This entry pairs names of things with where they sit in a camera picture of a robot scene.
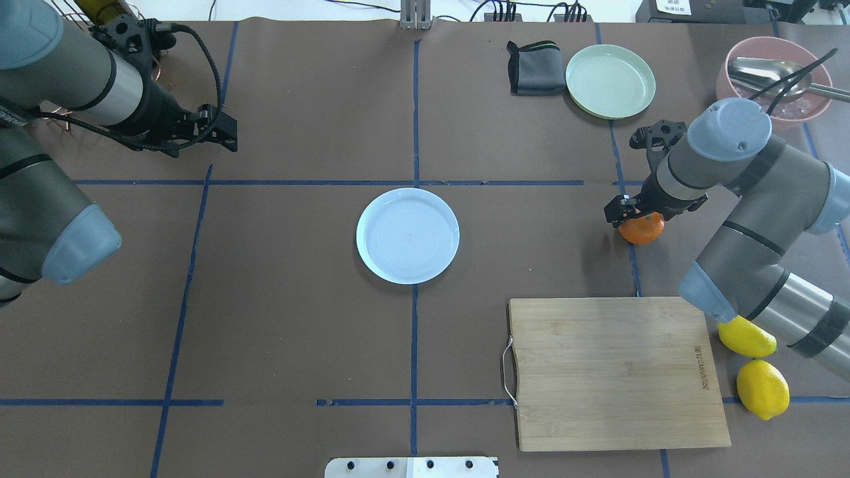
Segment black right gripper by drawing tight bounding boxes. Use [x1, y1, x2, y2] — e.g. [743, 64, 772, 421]
[604, 176, 708, 228]

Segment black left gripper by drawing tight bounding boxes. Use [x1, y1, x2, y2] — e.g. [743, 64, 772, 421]
[126, 84, 238, 158]

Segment orange mandarin fruit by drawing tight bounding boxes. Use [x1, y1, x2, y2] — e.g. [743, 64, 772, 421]
[617, 212, 665, 245]

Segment light blue plate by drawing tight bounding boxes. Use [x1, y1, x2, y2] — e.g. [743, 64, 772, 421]
[355, 188, 460, 285]

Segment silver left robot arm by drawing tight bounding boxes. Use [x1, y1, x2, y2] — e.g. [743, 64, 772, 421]
[1, 1, 238, 307]

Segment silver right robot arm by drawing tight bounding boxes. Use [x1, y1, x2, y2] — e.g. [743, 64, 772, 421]
[604, 97, 849, 379]

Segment light green plate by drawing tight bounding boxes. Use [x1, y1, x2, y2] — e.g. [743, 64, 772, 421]
[565, 44, 657, 120]

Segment grey folded cloth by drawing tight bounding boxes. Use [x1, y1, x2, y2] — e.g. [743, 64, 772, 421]
[507, 40, 567, 96]

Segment bamboo cutting board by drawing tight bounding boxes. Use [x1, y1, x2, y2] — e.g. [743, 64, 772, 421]
[508, 297, 731, 453]

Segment yellow lemon upper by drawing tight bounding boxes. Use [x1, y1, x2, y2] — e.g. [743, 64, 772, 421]
[717, 315, 778, 359]

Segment yellow lemon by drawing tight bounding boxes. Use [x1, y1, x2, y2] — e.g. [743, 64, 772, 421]
[717, 315, 778, 359]
[735, 359, 790, 421]

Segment metal ice scoop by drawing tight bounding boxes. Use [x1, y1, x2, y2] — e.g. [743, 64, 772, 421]
[726, 56, 849, 102]

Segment clear ice cubes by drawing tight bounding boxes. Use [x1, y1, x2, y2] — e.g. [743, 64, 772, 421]
[769, 95, 828, 121]

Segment pink bowl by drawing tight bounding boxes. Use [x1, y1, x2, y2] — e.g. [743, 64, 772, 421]
[715, 37, 832, 132]

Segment yellow lemon lower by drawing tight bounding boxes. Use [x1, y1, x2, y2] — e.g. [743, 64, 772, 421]
[735, 359, 790, 421]

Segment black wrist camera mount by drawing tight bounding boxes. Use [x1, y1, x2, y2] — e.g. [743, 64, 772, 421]
[629, 119, 688, 172]

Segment copper wire bottle rack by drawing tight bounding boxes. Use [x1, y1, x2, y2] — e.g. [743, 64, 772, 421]
[46, 1, 170, 136]

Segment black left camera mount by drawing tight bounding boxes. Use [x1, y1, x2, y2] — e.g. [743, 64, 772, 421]
[89, 14, 177, 75]

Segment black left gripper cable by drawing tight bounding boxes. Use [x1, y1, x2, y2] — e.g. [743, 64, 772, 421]
[33, 23, 224, 150]

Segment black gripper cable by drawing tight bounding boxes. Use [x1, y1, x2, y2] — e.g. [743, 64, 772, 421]
[33, 23, 224, 150]
[747, 48, 839, 117]

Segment aluminium frame post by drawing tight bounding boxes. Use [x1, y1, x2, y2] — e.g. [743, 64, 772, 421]
[400, 0, 434, 31]

